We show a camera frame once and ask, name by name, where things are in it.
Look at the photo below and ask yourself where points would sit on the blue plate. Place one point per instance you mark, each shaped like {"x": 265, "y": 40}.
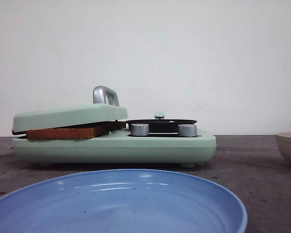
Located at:
{"x": 123, "y": 201}

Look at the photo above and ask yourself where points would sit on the white bread slice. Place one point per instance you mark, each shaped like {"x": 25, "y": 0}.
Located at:
{"x": 84, "y": 131}

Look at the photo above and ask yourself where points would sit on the silver right control knob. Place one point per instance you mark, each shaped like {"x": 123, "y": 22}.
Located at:
{"x": 187, "y": 130}

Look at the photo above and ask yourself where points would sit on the silver left control knob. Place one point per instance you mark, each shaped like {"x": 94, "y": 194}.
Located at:
{"x": 139, "y": 129}

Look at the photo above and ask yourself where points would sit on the black frying pan green handle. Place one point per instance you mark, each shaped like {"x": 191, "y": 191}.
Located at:
{"x": 162, "y": 125}

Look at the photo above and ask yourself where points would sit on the silver control knob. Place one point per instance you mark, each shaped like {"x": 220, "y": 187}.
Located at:
{"x": 139, "y": 129}
{"x": 187, "y": 130}

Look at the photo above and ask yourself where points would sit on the cream ribbed bowl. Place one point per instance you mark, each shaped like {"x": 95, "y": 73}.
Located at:
{"x": 283, "y": 141}

